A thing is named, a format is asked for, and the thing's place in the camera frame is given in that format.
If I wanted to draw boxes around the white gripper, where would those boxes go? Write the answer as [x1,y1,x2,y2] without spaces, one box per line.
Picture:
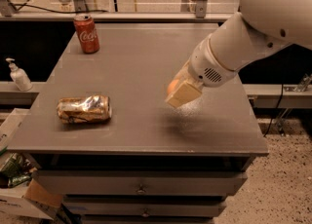
[165,35,237,108]

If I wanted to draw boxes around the orange fruit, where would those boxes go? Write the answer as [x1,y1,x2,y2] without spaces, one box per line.
[167,79,178,94]

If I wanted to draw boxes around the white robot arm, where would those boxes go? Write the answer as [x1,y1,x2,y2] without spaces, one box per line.
[166,0,312,108]

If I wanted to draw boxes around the crushed gold metallic can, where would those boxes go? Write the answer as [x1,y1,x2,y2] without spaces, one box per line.
[57,94,112,124]

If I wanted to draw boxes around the red coke can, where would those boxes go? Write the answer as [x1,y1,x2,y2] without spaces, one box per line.
[74,14,99,54]

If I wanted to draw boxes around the grey drawer cabinet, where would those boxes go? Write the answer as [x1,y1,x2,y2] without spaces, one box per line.
[10,23,268,224]

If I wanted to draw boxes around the top drawer knob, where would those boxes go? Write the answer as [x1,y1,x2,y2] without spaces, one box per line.
[136,184,146,195]

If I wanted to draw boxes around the drawer knob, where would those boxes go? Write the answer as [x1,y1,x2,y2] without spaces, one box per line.
[136,184,146,195]
[141,209,150,218]

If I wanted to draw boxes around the white pump soap bottle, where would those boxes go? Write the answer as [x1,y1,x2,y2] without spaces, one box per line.
[6,57,32,92]

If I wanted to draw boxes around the green snack bags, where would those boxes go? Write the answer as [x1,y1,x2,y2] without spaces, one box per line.
[0,152,32,188]

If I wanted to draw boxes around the white cardboard box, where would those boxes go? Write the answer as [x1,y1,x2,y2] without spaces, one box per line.
[0,108,61,220]

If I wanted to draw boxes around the black cable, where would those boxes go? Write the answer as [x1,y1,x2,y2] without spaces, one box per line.
[9,3,110,15]

